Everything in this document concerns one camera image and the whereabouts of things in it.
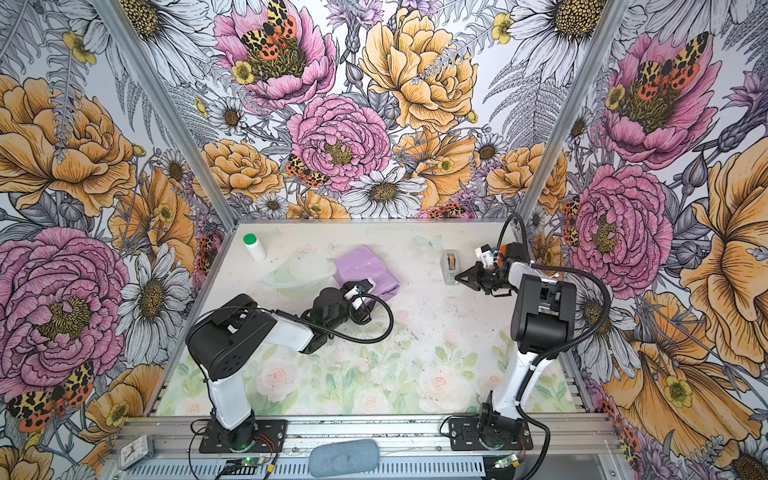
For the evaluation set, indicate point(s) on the white bottle green cap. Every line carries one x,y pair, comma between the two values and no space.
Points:
254,247

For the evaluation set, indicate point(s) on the pink wrapping paper sheet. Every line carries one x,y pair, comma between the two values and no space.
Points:
363,264

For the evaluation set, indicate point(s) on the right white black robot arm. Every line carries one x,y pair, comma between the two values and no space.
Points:
542,318

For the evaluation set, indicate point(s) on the aluminium front rail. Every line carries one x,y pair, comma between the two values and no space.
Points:
571,433

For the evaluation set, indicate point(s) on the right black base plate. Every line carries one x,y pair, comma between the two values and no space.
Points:
467,434

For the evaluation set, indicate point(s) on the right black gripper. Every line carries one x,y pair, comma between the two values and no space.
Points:
475,277

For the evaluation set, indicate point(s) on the grey foam pad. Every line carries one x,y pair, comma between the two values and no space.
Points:
344,458

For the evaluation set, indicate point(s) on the grey tape dispenser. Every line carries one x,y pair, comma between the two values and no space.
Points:
450,266

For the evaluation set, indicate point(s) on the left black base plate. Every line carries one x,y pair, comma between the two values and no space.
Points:
252,436

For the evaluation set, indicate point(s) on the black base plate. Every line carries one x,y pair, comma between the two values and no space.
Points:
252,436
467,434

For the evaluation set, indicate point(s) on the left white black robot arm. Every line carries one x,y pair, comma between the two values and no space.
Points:
224,339

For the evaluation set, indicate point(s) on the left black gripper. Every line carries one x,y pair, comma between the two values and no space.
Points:
360,314

